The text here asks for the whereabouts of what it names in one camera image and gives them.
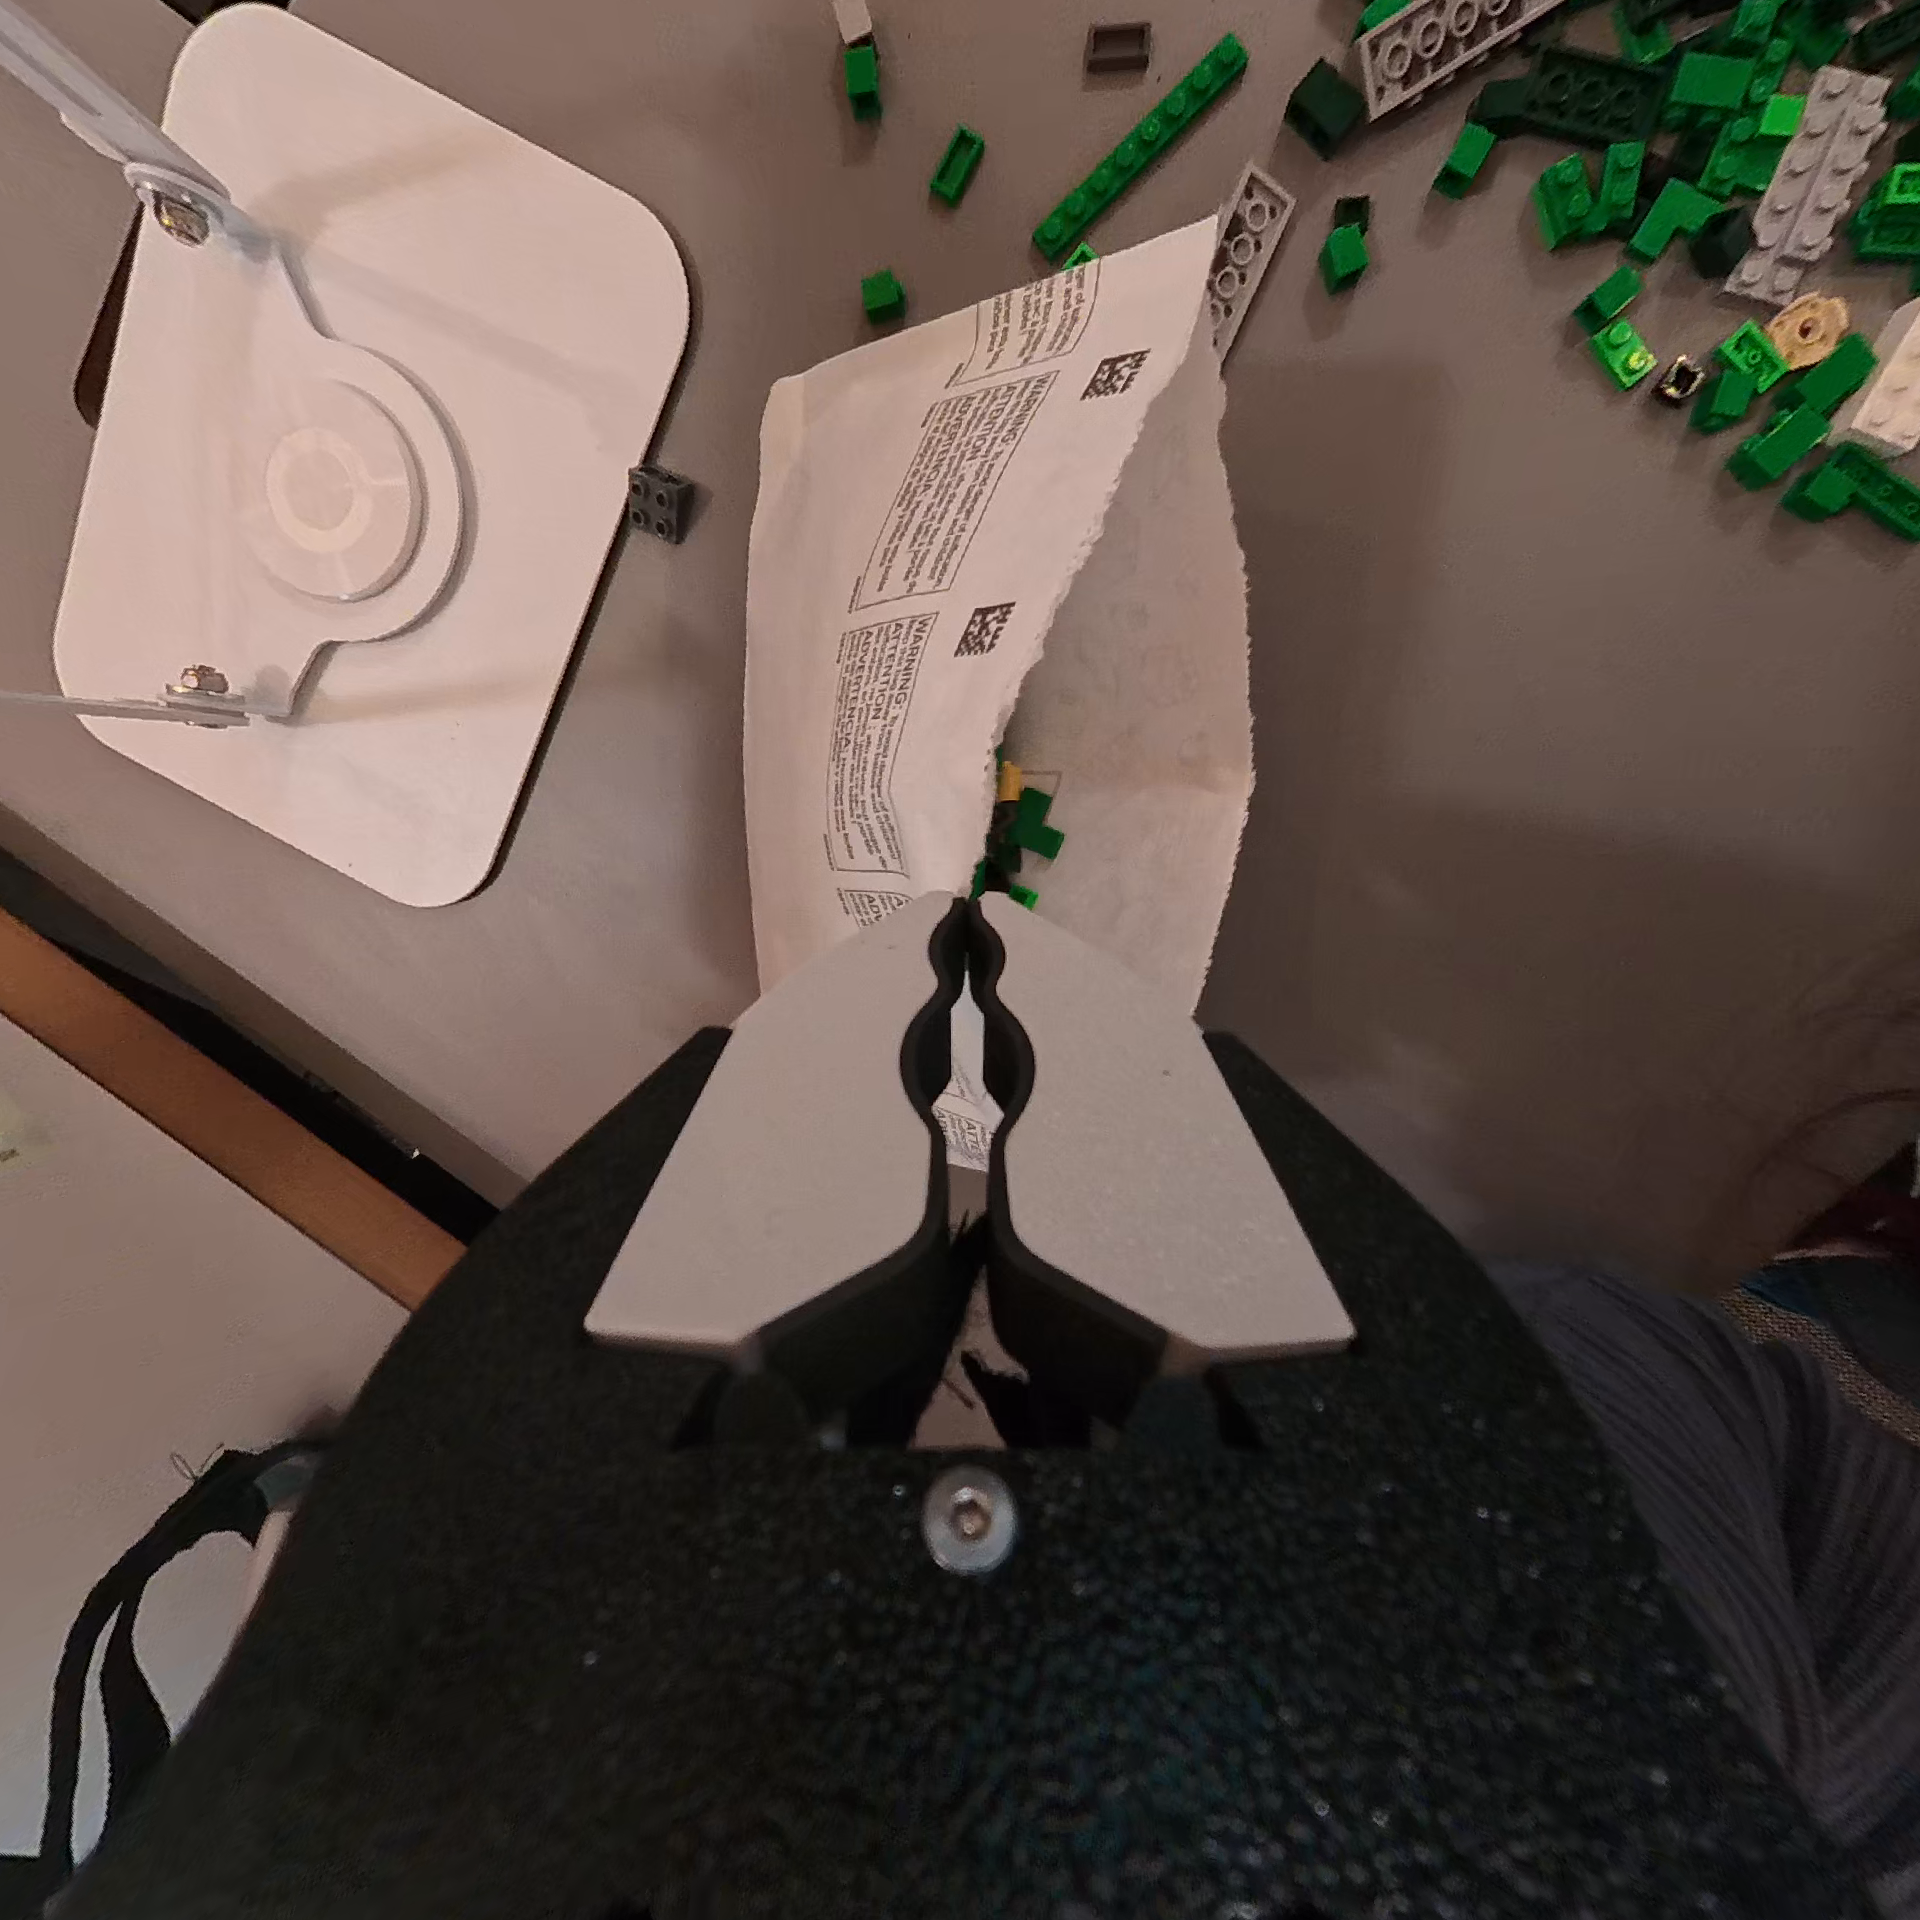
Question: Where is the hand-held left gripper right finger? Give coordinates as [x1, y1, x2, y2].
[972, 896, 1357, 1373]

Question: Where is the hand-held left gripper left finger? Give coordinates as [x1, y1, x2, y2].
[585, 896, 972, 1369]

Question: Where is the handful of small green bricks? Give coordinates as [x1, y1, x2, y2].
[972, 757, 1069, 911]

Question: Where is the white paper bag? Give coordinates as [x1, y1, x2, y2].
[742, 215, 1257, 1190]

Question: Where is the grey desk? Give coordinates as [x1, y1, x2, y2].
[0, 0, 1920, 1306]

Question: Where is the person's grey sweater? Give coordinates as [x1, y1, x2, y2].
[1498, 1259, 1920, 1920]

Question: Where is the wooden book stand white base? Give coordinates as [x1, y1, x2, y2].
[0, 0, 701, 911]

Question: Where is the long green toy plate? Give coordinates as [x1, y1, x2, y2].
[1031, 31, 1249, 259]

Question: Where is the white toy brick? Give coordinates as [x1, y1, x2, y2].
[1847, 298, 1920, 462]

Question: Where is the dark green toy brick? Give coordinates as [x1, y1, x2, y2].
[1285, 59, 1369, 159]

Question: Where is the pile of green toy bricks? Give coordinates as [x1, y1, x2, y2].
[1430, 0, 1920, 544]

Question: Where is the large grey toy plate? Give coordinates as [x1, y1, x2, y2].
[1357, 0, 1566, 123]

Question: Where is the light grey toy plate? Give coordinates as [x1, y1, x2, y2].
[1726, 65, 1892, 304]

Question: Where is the black strap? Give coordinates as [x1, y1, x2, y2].
[37, 1438, 327, 1880]

